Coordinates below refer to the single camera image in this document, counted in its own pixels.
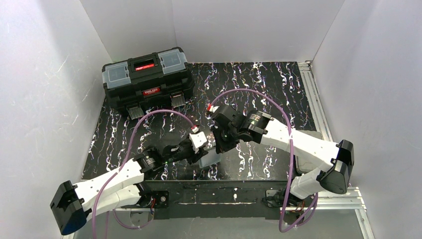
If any mint green card holder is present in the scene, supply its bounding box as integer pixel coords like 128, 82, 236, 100
198, 151, 221, 168

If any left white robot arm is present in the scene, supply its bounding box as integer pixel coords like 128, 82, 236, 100
50, 132, 208, 236

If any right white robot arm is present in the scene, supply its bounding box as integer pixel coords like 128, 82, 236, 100
208, 105, 354, 200

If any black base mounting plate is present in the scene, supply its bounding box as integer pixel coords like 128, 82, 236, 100
81, 179, 348, 220

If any black toolbox with grey lids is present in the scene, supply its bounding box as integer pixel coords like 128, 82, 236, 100
102, 47, 195, 120

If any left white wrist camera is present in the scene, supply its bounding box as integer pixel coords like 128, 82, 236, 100
189, 132, 208, 154

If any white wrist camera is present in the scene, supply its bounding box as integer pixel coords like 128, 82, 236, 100
189, 132, 208, 154
206, 104, 219, 119

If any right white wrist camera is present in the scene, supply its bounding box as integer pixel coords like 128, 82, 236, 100
206, 104, 219, 119

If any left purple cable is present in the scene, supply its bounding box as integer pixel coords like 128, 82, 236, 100
92, 109, 200, 239

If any purple cable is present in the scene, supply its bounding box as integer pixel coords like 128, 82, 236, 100
92, 109, 200, 239
206, 88, 319, 233

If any aluminium frame rail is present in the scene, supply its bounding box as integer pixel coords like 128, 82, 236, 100
298, 61, 333, 141

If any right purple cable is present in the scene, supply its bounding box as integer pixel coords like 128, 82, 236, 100
206, 88, 319, 233

